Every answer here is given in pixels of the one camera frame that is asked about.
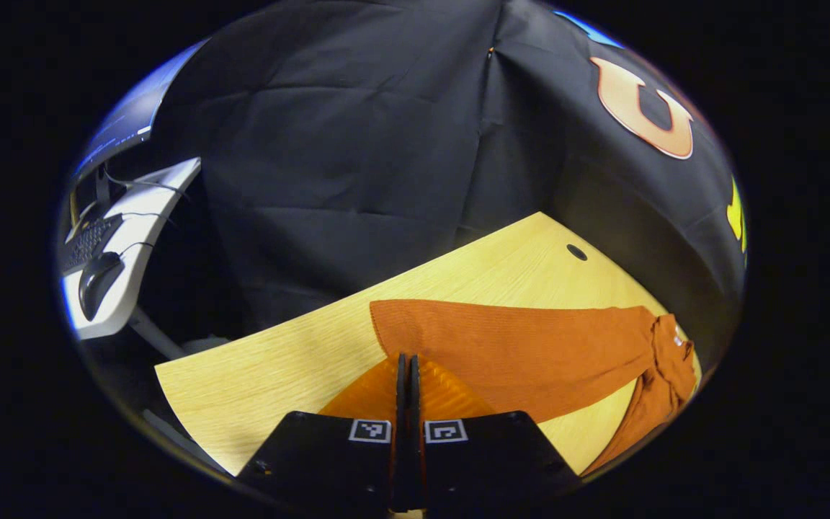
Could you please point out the black computer mouse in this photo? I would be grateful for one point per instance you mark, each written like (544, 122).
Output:
(100, 281)

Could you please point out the computer monitor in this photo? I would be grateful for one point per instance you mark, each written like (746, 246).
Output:
(127, 122)

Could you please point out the black round table grommet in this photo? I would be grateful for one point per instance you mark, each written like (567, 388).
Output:
(576, 252)

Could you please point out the white side desk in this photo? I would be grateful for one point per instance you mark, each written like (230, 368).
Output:
(148, 209)

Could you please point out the black backdrop cloth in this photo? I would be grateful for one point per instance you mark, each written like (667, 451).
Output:
(350, 144)

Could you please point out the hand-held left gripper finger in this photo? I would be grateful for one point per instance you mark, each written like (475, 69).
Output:
(400, 461)
(416, 461)

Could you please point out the rust orange buttoned garment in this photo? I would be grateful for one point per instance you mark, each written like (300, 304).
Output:
(516, 353)

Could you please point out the black keyboard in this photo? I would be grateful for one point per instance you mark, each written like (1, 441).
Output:
(91, 241)

